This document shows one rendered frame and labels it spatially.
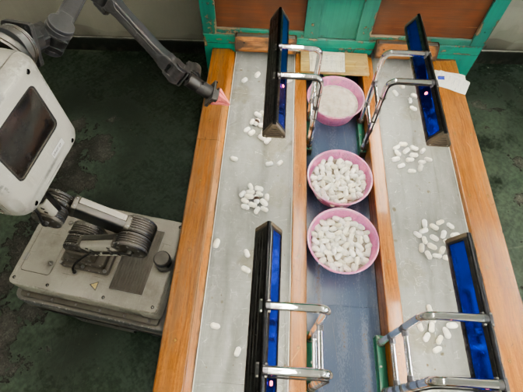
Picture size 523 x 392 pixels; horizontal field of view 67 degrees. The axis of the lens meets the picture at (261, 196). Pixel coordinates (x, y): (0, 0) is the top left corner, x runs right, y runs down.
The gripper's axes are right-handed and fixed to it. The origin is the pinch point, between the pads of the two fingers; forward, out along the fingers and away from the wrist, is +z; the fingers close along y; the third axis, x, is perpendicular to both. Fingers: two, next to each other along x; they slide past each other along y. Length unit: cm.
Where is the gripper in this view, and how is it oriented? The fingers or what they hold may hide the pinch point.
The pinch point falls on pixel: (227, 103)
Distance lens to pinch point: 170.4
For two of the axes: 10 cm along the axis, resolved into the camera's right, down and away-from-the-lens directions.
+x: -6.4, 3.6, 6.9
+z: 7.7, 3.8, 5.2
